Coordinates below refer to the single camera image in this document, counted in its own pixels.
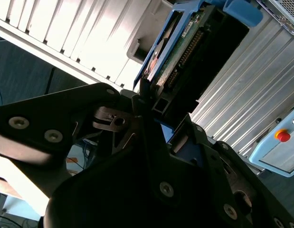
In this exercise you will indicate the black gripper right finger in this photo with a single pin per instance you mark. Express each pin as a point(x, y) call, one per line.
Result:
point(218, 166)

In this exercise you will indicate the hard disk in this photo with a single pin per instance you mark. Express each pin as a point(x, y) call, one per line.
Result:
point(184, 47)

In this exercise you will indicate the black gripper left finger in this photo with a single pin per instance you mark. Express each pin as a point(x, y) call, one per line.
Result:
point(54, 114)

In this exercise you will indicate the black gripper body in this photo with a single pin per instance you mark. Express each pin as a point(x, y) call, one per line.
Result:
point(101, 202)

